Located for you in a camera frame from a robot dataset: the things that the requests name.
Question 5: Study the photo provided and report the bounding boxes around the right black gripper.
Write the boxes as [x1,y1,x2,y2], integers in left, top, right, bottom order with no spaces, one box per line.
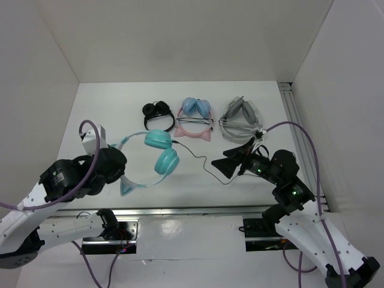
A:
[211,136,280,184]

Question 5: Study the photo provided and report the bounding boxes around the black headphone audio cable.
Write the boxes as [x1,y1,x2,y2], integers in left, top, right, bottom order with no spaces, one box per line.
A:
[172,140,245,185]

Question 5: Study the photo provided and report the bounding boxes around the teal cat-ear headphones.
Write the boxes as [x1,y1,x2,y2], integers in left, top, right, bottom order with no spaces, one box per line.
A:
[107,129,180,197]

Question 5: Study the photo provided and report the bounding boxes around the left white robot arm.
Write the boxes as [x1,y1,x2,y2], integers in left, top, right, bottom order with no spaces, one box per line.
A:
[1,146,127,269]

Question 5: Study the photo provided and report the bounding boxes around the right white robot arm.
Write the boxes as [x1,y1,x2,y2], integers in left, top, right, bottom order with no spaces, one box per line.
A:
[211,141,380,287]

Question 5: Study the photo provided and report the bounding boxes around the grey over-ear headphones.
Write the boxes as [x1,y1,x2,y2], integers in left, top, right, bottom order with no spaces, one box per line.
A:
[218,96,262,144]

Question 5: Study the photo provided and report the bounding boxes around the pink and blue cat-ear headphones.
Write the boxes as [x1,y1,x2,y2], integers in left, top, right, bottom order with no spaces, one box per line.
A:
[173,97,214,142]

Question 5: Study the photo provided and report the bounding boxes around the small black headphones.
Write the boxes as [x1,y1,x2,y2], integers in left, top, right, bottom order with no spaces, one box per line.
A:
[142,101,176,132]

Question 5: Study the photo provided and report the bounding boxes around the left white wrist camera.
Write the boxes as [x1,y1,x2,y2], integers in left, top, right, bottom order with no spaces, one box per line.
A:
[79,125,108,155]

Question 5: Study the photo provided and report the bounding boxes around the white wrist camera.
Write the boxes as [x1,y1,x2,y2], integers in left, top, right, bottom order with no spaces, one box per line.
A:
[247,127,267,148]
[79,125,108,155]

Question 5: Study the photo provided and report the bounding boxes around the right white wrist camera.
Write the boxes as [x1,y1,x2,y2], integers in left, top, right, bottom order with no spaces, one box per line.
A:
[247,127,267,148]

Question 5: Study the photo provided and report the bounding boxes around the aluminium right side rail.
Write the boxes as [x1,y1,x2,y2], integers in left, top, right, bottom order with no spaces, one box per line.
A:
[278,82,317,196]

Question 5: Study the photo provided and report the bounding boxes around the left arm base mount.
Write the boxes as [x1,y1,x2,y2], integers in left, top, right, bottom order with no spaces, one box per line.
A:
[80,216,139,255]

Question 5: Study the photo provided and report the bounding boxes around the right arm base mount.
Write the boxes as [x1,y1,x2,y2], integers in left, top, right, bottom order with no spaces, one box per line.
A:
[238,218,297,252]

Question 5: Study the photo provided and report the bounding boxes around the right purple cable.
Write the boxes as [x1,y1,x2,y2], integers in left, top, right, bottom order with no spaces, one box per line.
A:
[265,121,346,288]

